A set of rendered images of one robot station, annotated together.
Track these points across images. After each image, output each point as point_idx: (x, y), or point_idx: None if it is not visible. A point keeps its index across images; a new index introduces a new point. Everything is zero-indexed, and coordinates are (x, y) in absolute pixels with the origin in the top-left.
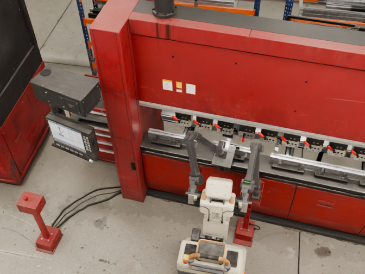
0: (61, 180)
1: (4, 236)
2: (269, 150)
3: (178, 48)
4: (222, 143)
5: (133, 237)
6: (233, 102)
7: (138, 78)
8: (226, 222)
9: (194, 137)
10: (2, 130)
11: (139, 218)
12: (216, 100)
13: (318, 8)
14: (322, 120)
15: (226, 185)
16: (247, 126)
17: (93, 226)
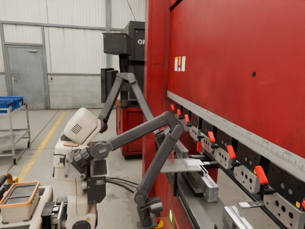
0: (139, 171)
1: None
2: None
3: (182, 8)
4: (168, 129)
5: (103, 219)
6: (201, 75)
7: (169, 62)
8: (71, 199)
9: (124, 76)
10: (129, 110)
11: (125, 216)
12: (192, 76)
13: None
14: (303, 94)
15: (77, 113)
16: (207, 122)
17: (107, 194)
